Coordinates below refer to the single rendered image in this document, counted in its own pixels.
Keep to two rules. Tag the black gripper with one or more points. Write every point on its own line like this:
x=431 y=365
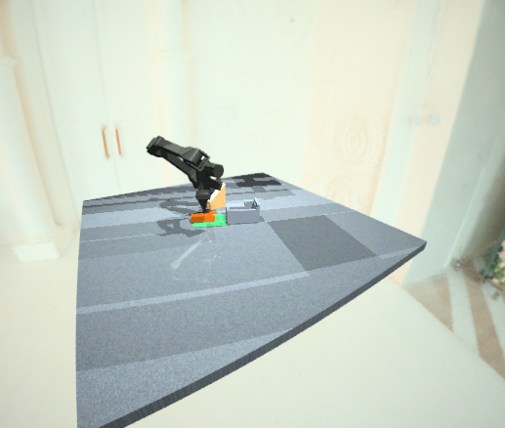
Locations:
x=202 y=195

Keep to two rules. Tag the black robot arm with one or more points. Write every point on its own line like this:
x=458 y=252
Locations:
x=191 y=163

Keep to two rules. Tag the orange l-shaped part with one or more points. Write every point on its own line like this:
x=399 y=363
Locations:
x=205 y=217

